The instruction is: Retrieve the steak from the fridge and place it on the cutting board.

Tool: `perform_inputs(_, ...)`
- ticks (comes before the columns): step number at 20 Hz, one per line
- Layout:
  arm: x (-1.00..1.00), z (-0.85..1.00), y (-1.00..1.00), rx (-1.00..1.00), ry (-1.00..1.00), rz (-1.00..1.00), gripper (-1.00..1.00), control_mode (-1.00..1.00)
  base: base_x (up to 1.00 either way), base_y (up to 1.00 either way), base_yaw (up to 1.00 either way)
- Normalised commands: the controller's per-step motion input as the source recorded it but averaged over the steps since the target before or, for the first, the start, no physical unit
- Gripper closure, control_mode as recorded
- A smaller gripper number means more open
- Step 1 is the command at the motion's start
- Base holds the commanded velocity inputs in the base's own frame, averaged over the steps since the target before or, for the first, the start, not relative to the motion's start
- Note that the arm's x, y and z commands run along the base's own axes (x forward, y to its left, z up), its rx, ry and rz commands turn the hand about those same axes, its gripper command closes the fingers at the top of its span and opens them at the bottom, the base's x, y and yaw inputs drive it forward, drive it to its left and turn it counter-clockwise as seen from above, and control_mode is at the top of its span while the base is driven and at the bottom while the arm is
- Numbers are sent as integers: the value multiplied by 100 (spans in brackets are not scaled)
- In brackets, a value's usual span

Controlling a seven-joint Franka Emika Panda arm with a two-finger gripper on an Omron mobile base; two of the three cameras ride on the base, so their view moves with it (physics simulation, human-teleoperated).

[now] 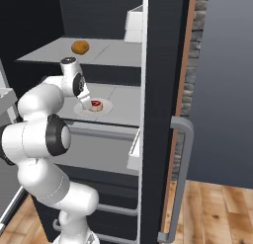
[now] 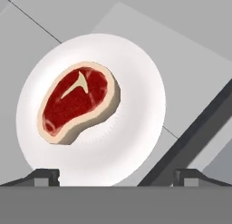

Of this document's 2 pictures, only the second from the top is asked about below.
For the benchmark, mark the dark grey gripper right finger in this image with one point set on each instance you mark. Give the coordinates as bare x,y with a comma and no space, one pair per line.
185,177

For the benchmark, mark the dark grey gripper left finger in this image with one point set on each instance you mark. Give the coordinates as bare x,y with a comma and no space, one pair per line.
45,177

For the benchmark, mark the red raw steak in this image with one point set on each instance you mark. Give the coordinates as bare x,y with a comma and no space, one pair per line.
75,100

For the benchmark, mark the grey fridge shelf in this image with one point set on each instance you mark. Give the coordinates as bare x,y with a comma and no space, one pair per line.
187,82

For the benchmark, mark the white round plate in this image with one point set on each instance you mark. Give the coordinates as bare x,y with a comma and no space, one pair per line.
133,118

